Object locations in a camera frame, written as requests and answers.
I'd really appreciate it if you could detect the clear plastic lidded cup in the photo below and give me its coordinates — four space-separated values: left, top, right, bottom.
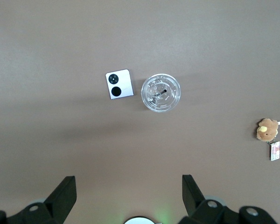
140 73 181 113

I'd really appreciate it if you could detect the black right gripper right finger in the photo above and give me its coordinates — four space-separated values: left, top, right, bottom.
178 174 240 224

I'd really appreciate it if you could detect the small printed tag card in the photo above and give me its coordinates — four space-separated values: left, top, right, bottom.
270 140 280 161

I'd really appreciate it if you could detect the brown plush toy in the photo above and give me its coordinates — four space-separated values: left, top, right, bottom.
256 118 280 141

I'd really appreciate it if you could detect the lavender flip phone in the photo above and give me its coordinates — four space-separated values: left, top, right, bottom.
105 69 134 100

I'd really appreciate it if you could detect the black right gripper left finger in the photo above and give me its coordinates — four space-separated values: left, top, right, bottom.
6 175 77 224

